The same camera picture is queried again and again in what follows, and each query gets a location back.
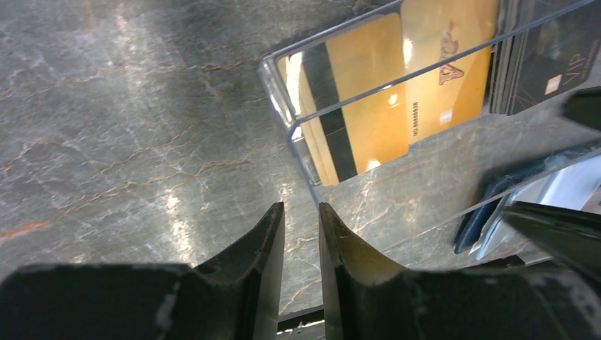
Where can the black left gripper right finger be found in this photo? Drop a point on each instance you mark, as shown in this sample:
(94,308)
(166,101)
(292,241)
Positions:
(366,295)

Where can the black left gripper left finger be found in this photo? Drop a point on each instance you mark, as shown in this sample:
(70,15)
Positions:
(233,295)

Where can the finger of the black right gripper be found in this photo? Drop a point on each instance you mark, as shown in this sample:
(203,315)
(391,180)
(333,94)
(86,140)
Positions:
(572,237)
(583,108)

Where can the black VIP card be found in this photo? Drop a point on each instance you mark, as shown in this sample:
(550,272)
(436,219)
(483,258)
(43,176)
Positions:
(545,60)

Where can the blue leather card holder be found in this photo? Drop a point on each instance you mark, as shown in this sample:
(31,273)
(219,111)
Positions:
(568,178)

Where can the clear acrylic card box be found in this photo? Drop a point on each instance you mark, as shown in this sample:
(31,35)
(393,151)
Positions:
(400,118)

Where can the gold VIP card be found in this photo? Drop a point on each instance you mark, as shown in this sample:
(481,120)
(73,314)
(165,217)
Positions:
(452,93)

